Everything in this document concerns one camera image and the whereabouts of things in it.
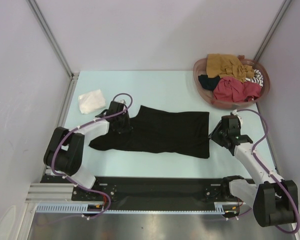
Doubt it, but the white tank top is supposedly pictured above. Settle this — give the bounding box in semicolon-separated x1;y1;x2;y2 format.
78;89;106;114

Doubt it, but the black tank top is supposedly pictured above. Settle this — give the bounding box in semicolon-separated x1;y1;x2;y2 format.
89;106;210;159

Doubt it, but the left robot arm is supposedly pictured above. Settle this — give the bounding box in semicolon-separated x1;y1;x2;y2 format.
43;100;132;189

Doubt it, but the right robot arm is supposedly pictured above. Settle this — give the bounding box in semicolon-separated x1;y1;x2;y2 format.
209;114;300;230

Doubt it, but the red tank top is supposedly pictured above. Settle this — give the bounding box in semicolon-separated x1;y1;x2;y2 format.
213;76;262;103

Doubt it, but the striped tank top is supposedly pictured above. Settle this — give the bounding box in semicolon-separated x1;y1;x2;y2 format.
245;69;264;88

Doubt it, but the mustard tank top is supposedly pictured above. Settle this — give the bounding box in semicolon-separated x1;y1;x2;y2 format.
206;53;255;83

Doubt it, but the pink laundry basket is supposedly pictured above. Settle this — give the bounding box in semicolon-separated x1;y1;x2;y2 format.
193;54;271;109

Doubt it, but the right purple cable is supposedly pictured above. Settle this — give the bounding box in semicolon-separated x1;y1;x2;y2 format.
224;108;300;235

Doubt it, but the purple cable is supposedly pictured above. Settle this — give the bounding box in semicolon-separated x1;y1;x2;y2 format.
37;93;134;226
224;108;300;235

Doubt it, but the right grey cable duct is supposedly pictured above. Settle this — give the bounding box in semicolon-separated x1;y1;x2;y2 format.
214;201;251;215

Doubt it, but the grey cable duct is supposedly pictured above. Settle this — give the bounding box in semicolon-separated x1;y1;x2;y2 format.
214;201;251;215
36;203;104;214

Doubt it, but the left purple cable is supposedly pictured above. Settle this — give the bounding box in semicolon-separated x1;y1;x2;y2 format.
37;93;134;226

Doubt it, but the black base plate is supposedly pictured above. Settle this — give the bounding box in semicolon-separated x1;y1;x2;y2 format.
39;174;256;211

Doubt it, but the aluminium frame rail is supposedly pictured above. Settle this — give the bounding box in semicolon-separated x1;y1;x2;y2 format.
25;183;74;203

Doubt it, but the left grey cable duct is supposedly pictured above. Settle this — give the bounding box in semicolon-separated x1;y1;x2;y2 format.
36;203;104;214

